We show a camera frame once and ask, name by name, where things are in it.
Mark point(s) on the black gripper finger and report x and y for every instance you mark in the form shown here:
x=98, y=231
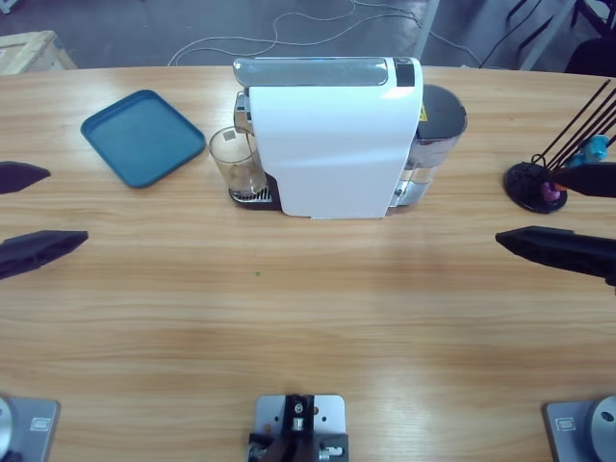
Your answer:
x=38, y=250
x=19, y=177
x=568, y=250
x=592, y=180

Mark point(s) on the clear drinking glass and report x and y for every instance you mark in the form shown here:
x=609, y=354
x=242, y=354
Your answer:
x=235, y=161

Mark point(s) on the silver coffee machine lever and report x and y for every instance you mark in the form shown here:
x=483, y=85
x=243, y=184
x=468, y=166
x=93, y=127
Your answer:
x=308, y=72

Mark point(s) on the blue coffee capsule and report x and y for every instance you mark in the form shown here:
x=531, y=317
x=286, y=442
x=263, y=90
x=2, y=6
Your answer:
x=577, y=161
x=597, y=146

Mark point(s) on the purple coffee capsule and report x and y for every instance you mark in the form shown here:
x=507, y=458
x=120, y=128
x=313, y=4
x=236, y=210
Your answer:
x=549, y=192

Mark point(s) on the white capsule coffee machine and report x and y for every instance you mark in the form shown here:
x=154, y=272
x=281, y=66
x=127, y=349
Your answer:
x=332, y=154

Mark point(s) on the black capsule holder with rods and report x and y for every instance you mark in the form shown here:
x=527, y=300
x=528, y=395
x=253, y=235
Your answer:
x=527, y=185

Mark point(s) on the black chair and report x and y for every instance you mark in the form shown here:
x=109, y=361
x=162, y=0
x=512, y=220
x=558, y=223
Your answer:
x=592, y=58

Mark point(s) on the light wooden crate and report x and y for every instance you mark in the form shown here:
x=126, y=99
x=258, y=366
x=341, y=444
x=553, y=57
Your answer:
x=29, y=53

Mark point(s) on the blue rectangular plastic tray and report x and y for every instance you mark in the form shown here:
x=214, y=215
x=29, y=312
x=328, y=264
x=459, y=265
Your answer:
x=142, y=139

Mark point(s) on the dark water tank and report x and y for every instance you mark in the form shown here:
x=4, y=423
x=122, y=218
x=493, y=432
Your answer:
x=440, y=125

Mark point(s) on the black drip tray silver grate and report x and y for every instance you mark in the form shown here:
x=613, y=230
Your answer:
x=269, y=199

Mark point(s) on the white metal frame leg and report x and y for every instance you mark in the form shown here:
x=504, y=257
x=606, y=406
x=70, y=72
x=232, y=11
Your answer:
x=426, y=29
x=548, y=36

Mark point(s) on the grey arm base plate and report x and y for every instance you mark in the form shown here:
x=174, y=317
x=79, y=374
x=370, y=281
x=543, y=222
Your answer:
x=577, y=428
x=29, y=428

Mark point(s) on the grey mount with dark post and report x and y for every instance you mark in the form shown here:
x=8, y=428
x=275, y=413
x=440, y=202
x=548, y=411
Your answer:
x=298, y=423

